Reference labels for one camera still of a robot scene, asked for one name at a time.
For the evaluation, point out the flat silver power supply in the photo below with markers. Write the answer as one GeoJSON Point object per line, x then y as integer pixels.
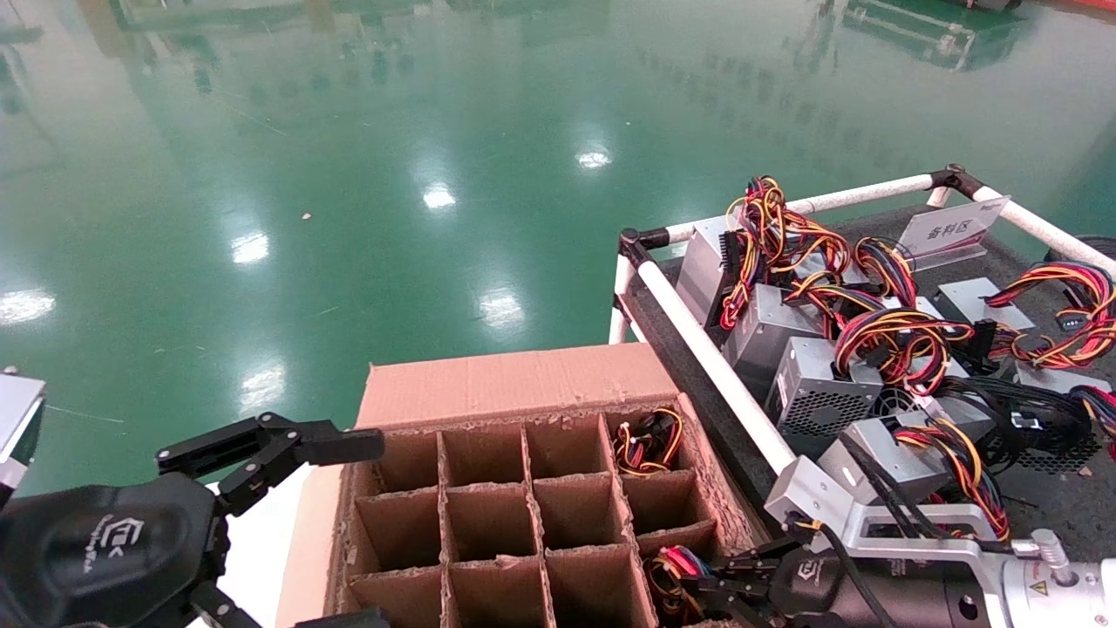
{"type": "Point", "coordinates": [972, 301]}

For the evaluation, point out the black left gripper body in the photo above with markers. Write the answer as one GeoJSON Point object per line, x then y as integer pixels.
{"type": "Point", "coordinates": [96, 558]}

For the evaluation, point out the black mesh power supply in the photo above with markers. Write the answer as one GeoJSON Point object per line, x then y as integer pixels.
{"type": "Point", "coordinates": [1055, 449]}

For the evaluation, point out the silver mesh-sided power supply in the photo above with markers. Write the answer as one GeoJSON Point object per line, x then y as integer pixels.
{"type": "Point", "coordinates": [815, 384]}

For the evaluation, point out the grey power supply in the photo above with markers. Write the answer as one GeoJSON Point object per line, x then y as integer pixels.
{"type": "Point", "coordinates": [767, 336]}

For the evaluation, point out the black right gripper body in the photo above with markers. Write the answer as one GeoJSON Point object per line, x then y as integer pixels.
{"type": "Point", "coordinates": [924, 602]}

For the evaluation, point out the cardboard box with dividers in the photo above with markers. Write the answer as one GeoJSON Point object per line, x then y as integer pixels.
{"type": "Point", "coordinates": [514, 384]}

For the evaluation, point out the tall silver power supply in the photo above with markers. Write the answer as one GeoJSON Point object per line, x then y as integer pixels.
{"type": "Point", "coordinates": [702, 270]}

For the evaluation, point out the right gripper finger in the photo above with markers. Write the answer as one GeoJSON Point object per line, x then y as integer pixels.
{"type": "Point", "coordinates": [737, 597]}
{"type": "Point", "coordinates": [754, 563]}

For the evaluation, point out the power supply with round fan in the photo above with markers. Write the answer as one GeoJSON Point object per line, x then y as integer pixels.
{"type": "Point", "coordinates": [963, 423]}

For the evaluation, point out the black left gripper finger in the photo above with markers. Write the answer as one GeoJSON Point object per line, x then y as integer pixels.
{"type": "Point", "coordinates": [279, 440]}
{"type": "Point", "coordinates": [218, 610]}

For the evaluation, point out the black cart, white pipe frame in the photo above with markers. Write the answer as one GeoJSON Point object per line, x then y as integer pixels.
{"type": "Point", "coordinates": [697, 340]}

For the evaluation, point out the white label sign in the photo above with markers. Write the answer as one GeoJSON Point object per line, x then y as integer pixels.
{"type": "Point", "coordinates": [955, 228]}

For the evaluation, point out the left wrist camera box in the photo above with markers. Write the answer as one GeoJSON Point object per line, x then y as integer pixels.
{"type": "Point", "coordinates": [17, 419]}

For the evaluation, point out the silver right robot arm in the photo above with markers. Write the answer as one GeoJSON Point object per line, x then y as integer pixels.
{"type": "Point", "coordinates": [1064, 602]}

